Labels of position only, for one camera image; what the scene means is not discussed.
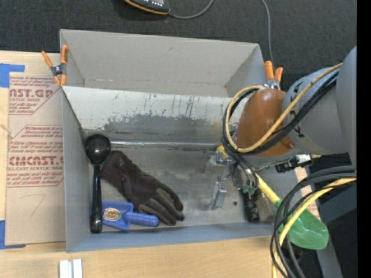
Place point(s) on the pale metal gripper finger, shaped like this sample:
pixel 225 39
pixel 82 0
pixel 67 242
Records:
pixel 220 195
pixel 212 165

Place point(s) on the grey metal bin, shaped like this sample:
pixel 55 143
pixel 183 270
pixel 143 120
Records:
pixel 162 166

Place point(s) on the dark brown glove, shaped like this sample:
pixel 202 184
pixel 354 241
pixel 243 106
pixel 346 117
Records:
pixel 142 187

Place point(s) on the blue toy trowel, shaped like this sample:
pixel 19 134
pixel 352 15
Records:
pixel 124 214

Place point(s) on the black plastic ladle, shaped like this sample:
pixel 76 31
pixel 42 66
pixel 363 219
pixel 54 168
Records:
pixel 97 152

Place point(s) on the brown cardboard board, red print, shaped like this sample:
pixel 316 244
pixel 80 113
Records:
pixel 34 207

